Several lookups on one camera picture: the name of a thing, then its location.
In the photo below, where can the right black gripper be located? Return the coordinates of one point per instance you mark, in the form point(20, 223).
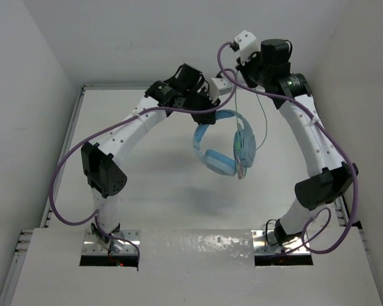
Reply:
point(244, 69)

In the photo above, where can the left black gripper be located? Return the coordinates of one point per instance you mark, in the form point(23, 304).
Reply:
point(203, 118)

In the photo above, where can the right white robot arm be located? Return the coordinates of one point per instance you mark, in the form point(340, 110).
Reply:
point(267, 64)

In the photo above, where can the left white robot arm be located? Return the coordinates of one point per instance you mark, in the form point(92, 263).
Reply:
point(103, 159)

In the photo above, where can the white front cover board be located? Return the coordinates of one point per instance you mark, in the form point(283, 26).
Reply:
point(191, 267)

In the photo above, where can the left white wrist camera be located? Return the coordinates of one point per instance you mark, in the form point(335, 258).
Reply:
point(219, 87)

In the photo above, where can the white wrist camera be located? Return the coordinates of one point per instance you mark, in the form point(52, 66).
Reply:
point(246, 44)
point(219, 87)

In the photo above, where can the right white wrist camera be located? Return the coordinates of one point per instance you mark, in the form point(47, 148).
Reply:
point(246, 44)

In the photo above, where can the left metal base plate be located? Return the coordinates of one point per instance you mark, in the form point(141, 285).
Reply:
point(92, 246)

